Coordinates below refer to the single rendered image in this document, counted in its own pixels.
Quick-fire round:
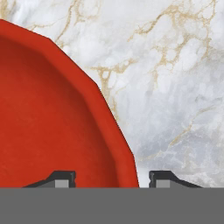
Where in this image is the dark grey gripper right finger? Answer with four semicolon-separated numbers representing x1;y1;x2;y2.
148;170;203;189

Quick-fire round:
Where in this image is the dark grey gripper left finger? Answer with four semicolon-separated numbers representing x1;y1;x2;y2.
23;170;77;189

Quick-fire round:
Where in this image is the red bowl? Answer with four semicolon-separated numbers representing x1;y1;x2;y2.
0;18;140;189

